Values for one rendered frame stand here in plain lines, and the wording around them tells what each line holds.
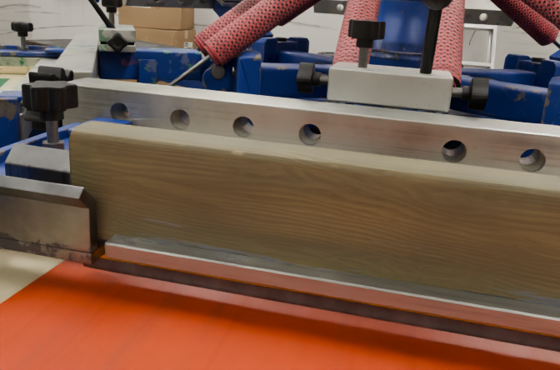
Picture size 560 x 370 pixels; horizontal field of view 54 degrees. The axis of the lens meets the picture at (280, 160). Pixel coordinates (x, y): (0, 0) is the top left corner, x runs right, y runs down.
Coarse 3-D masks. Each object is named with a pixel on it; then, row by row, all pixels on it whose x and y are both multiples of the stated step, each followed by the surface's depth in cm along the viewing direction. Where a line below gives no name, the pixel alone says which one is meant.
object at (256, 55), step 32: (224, 64) 96; (256, 64) 94; (288, 64) 105; (320, 64) 108; (512, 64) 124; (544, 64) 115; (288, 96) 103; (320, 96) 105; (512, 96) 94; (544, 96) 90
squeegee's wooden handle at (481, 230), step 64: (128, 128) 34; (128, 192) 33; (192, 192) 32; (256, 192) 31; (320, 192) 30; (384, 192) 30; (448, 192) 29; (512, 192) 28; (256, 256) 32; (320, 256) 31; (384, 256) 31; (448, 256) 30; (512, 256) 29
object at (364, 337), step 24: (360, 336) 32; (384, 336) 32; (408, 336) 33; (432, 336) 33; (456, 336) 33; (360, 360) 30; (384, 360) 30; (408, 360) 30; (432, 360) 31; (456, 360) 31; (480, 360) 31; (504, 360) 31; (528, 360) 31; (552, 360) 31
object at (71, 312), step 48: (48, 288) 35; (96, 288) 36; (144, 288) 36; (192, 288) 36; (0, 336) 30; (48, 336) 31; (96, 336) 31; (144, 336) 31; (192, 336) 31; (240, 336) 32; (288, 336) 32; (336, 336) 32
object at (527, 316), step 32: (128, 256) 33; (160, 256) 32; (192, 256) 32; (224, 256) 32; (288, 288) 31; (320, 288) 31; (352, 288) 30; (384, 288) 30; (416, 288) 30; (480, 320) 29; (512, 320) 29; (544, 320) 28
